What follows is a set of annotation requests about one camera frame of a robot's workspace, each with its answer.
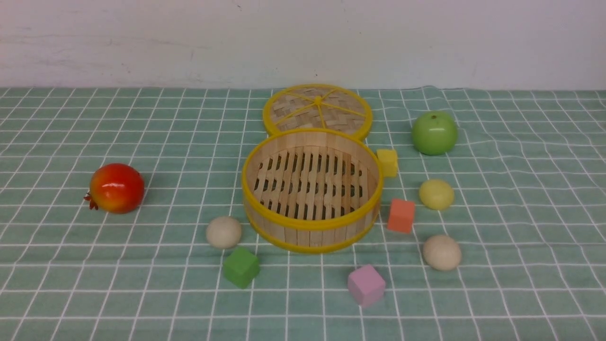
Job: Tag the white bun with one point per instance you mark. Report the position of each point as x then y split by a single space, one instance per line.
442 252
223 232

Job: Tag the green apple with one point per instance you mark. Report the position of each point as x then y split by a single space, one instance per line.
434 133

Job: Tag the green checkered tablecloth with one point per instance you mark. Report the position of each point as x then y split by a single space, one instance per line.
528 174

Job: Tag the red pomegranate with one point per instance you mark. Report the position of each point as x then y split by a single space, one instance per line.
117 188

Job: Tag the yellow bun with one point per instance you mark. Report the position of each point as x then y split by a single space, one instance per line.
436 194

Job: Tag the orange cube block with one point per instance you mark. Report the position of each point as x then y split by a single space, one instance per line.
401 216

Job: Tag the bamboo steamer tray yellow rim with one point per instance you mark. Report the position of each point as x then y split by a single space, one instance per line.
312 190

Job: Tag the woven bamboo steamer lid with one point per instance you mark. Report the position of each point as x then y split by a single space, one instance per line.
318 106

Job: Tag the pink cube block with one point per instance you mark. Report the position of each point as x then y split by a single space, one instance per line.
366 285

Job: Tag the green cube block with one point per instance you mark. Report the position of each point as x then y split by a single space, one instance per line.
241 267

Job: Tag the yellow cube block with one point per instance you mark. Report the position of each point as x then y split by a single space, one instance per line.
388 159

